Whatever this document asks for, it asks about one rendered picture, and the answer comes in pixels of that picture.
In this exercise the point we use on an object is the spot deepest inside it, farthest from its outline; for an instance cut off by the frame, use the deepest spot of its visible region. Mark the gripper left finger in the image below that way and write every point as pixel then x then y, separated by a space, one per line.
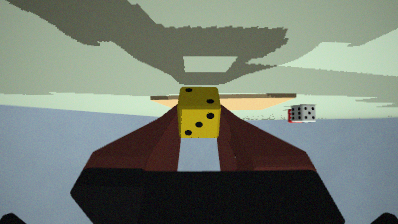
pixel 144 147

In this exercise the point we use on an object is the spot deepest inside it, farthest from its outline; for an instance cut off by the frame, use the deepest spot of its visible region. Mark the tan mat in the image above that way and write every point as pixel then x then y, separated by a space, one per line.
pixel 236 101

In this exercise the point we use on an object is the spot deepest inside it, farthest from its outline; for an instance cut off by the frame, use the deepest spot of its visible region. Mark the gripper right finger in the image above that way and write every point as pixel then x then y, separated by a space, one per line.
pixel 254 148

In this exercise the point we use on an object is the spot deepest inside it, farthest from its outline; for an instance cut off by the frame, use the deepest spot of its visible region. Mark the white die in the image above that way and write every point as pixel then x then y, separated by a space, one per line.
pixel 303 113

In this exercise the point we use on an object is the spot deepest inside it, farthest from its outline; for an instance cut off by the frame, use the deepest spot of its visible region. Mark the yellow die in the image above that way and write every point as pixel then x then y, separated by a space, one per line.
pixel 199 111

